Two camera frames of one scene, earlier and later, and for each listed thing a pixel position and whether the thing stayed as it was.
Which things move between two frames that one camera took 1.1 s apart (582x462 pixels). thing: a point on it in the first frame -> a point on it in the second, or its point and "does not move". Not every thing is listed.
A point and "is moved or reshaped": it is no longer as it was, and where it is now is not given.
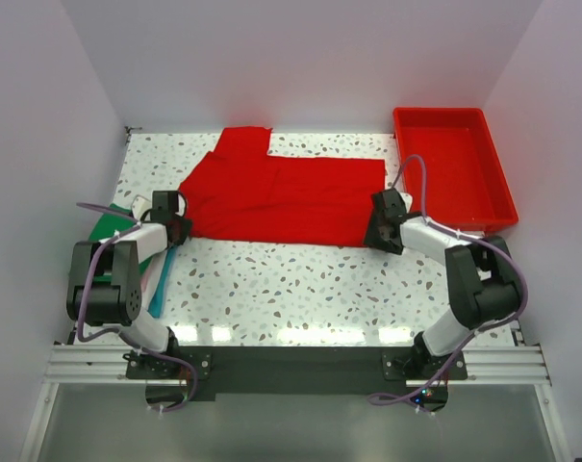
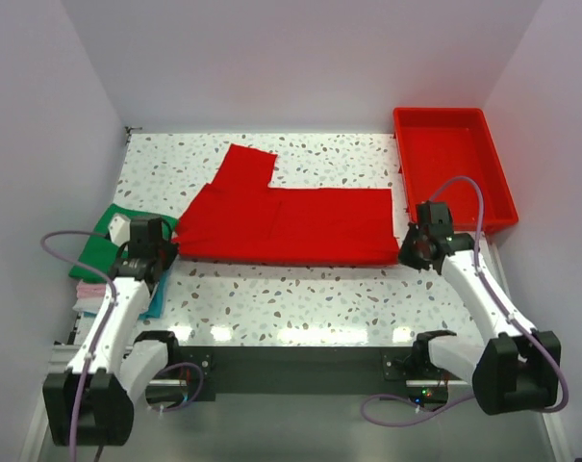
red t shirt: x=239 y=192 is moved or reshaped
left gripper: x=186 y=225 -> x=171 y=250
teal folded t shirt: x=155 y=307 does not move
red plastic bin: x=467 y=186 does not move
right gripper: x=373 y=239 -> x=405 y=256
